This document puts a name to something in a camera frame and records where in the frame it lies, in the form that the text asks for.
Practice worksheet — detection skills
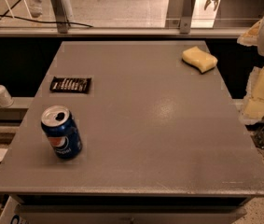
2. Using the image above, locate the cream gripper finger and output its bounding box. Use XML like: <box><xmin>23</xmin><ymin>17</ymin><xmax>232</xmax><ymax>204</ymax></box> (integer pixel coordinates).
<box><xmin>237</xmin><ymin>21</ymin><xmax>261</xmax><ymax>47</ymax></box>
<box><xmin>240</xmin><ymin>66</ymin><xmax>264</xmax><ymax>124</ymax></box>

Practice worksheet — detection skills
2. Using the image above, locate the black rxbar chocolate wrapper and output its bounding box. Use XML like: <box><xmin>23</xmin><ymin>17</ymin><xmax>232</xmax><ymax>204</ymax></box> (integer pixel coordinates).
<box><xmin>49</xmin><ymin>77</ymin><xmax>91</xmax><ymax>93</ymax></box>

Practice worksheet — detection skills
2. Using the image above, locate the yellow sponge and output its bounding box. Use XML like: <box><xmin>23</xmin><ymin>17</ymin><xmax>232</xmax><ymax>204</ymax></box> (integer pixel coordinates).
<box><xmin>182</xmin><ymin>47</ymin><xmax>217</xmax><ymax>74</ymax></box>

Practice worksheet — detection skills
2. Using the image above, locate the blue pepsi can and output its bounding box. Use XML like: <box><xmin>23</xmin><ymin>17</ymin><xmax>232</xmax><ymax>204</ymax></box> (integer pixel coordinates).
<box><xmin>41</xmin><ymin>105</ymin><xmax>82</xmax><ymax>159</ymax></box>

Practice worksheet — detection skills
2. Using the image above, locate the grey side shelf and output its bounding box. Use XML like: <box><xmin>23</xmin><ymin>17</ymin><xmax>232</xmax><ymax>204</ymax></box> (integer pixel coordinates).
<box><xmin>0</xmin><ymin>97</ymin><xmax>34</xmax><ymax>120</ymax></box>

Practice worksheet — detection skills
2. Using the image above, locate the right metal rail post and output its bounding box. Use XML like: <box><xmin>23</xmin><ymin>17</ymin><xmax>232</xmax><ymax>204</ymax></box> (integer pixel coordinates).
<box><xmin>179</xmin><ymin>0</ymin><xmax>196</xmax><ymax>34</ymax></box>

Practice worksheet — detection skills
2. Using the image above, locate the metal rail post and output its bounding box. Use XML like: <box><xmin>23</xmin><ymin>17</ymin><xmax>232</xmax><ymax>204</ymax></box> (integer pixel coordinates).
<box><xmin>50</xmin><ymin>0</ymin><xmax>69</xmax><ymax>34</ymax></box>
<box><xmin>179</xmin><ymin>0</ymin><xmax>196</xmax><ymax>34</ymax></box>

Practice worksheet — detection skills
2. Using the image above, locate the left metal rail post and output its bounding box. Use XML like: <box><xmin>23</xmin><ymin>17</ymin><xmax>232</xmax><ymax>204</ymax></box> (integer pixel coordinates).
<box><xmin>50</xmin><ymin>0</ymin><xmax>69</xmax><ymax>34</ymax></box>

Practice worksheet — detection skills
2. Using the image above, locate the black floor cable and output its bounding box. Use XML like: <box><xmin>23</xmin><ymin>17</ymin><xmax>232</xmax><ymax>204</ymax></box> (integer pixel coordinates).
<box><xmin>0</xmin><ymin>0</ymin><xmax>94</xmax><ymax>29</ymax></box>

